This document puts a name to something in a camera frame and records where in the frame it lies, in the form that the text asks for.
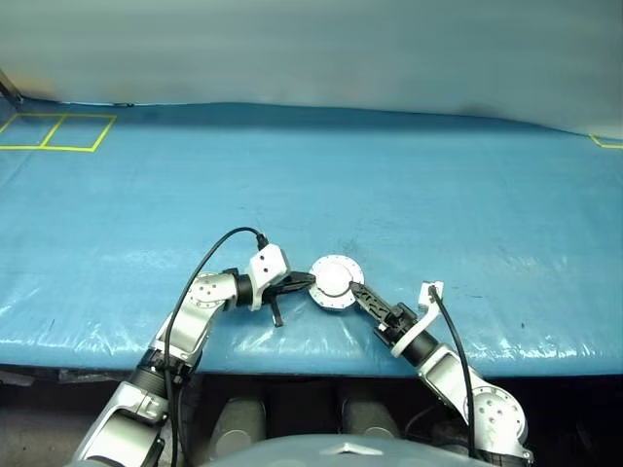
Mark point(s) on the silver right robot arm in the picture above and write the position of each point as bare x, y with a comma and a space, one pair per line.
496, 413

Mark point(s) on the grey robot torso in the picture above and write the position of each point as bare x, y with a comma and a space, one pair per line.
321, 455

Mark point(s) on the blue table cover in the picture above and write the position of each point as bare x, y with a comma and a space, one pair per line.
311, 160

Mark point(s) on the black toothed rotor disc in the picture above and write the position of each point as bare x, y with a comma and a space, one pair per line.
333, 277

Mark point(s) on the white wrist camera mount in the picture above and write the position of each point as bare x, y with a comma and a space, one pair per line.
265, 262
424, 301

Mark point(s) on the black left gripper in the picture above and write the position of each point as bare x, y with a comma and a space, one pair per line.
278, 288

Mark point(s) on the dark rounded shape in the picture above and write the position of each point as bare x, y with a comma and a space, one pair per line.
367, 418
241, 423

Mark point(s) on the small black clip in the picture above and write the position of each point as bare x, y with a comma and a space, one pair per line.
124, 104

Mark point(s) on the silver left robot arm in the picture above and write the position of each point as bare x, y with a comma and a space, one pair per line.
190, 331

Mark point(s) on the yellow tape double square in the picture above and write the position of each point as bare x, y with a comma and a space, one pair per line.
51, 132

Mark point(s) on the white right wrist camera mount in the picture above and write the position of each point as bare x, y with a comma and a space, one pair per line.
424, 301

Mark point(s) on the grey metal frame bar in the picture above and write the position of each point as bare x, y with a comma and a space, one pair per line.
10, 90

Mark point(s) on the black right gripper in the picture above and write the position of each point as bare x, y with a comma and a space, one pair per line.
396, 326

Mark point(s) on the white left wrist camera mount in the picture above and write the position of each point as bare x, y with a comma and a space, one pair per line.
265, 262

